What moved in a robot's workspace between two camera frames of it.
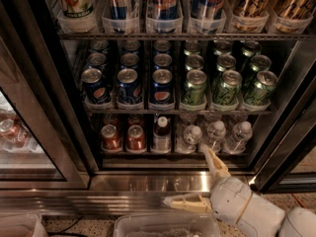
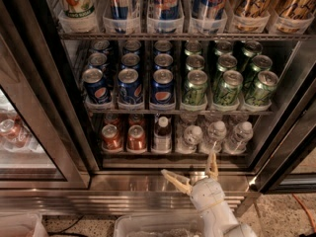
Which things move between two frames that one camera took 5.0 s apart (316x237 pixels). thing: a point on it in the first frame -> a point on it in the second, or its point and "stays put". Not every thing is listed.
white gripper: x=229 y=196 -> x=207 y=194
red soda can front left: x=111 y=140 stays put
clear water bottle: x=193 y=134 stays put
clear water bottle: x=216 y=132 stays put
